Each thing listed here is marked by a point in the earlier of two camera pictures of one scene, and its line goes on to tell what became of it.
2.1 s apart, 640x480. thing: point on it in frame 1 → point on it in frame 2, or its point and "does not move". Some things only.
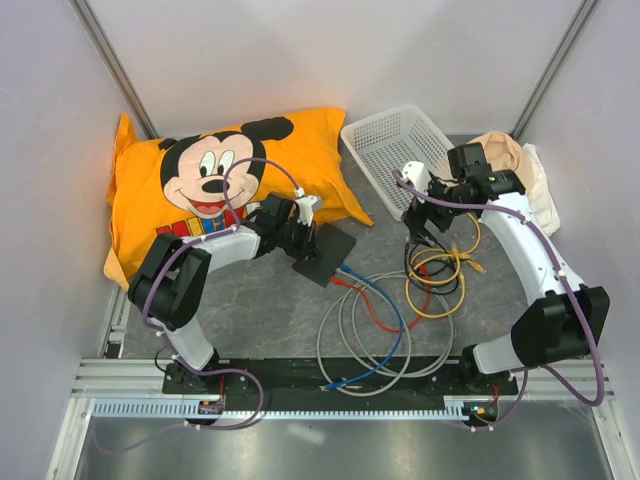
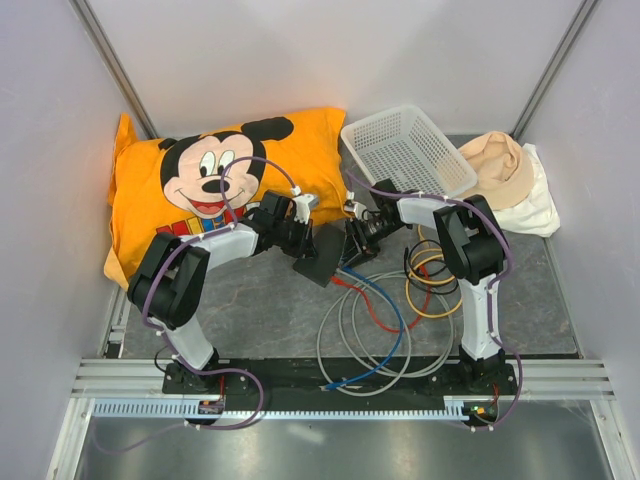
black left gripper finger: (311, 251) does not move
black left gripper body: (292, 236) does not move
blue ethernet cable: (331, 387) does not move
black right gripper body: (440, 215) → (374, 231)
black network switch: (334, 247) does not move
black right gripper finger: (419, 235) → (352, 254)
